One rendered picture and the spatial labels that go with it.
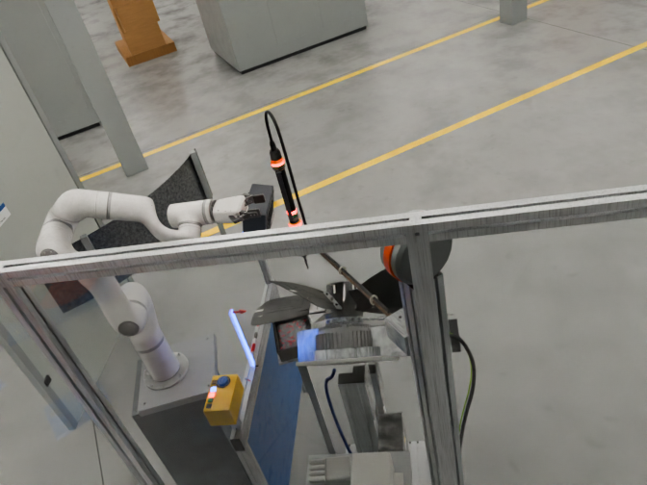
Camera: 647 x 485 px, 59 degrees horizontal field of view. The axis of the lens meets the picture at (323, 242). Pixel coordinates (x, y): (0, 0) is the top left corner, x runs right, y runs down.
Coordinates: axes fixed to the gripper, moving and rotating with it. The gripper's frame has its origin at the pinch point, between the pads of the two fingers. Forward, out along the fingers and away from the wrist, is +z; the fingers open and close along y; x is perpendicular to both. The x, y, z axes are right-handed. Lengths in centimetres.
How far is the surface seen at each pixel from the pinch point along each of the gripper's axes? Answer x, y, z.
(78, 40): -21, -346, -243
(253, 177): -163, -307, -109
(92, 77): -55, -345, -245
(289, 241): 38, 73, 30
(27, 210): -46, -98, -170
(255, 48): -132, -595, -154
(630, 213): 36, 73, 89
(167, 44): -144, -734, -332
